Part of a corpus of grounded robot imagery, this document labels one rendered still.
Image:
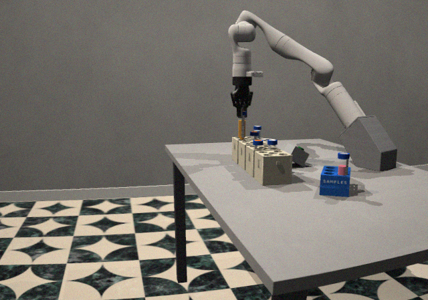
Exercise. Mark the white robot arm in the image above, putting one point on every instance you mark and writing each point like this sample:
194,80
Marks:
345,108

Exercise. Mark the conical centrifuge tube with yellow liquid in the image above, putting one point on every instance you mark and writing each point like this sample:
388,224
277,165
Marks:
257,144
254,135

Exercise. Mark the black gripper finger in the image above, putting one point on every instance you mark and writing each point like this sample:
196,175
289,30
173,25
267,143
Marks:
249,95
239,103

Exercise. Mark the conical tube with orange liquid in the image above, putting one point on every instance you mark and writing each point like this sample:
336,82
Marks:
241,126

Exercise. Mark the blue sample tube rack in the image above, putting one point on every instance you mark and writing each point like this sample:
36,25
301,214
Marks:
332,184

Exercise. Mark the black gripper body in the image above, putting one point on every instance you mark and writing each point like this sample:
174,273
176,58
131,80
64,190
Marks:
242,83

